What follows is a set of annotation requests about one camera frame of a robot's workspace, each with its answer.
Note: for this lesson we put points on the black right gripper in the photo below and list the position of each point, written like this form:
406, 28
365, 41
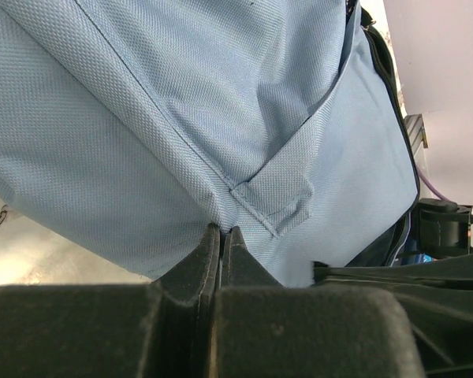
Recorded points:
438, 300

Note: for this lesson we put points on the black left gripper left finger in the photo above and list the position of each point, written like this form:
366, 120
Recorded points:
159, 329

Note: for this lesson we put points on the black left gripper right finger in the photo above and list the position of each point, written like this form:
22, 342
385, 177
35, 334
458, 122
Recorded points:
261, 329

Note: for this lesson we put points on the blue student backpack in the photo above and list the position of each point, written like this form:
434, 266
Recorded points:
128, 126

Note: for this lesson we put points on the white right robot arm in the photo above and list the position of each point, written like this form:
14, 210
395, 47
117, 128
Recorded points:
439, 230

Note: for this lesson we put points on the aluminium rail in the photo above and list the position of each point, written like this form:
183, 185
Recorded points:
416, 131

